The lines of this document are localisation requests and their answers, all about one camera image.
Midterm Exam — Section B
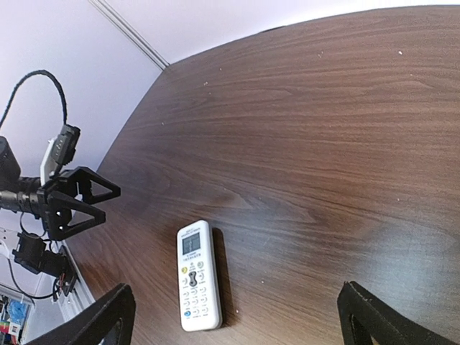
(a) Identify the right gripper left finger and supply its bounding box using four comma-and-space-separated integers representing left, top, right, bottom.
30, 283, 136, 345

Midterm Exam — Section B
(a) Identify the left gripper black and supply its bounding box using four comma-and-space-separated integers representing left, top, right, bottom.
35, 166, 121, 241

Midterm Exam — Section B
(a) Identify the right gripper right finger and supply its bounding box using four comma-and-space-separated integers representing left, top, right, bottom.
337, 281, 454, 344

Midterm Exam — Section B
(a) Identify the white remote control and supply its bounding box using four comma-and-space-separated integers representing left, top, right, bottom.
176, 220, 223, 332

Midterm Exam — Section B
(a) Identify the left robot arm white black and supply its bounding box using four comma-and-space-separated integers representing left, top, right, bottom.
1, 137, 121, 278

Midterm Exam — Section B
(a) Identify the aluminium front rail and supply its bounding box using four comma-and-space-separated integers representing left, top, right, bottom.
57, 241, 95, 322

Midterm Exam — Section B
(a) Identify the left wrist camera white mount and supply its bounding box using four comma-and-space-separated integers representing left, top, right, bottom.
40, 124, 81, 185

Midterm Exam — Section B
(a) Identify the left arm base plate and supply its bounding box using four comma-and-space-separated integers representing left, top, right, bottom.
52, 245, 78, 302

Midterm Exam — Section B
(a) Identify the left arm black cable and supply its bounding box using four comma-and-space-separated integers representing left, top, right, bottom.
0, 70, 70, 127

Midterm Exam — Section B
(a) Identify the left aluminium frame post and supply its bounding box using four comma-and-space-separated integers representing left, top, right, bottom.
89, 0, 170, 71

